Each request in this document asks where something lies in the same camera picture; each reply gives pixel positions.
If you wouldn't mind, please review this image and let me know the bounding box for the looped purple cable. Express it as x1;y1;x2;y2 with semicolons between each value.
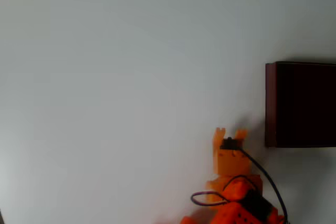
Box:
190;190;229;207

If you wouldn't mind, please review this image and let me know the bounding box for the dark red cardboard box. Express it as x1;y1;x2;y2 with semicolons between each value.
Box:
264;60;336;148

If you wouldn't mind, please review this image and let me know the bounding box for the long dark purple cable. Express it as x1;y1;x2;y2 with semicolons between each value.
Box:
240;148;289;224

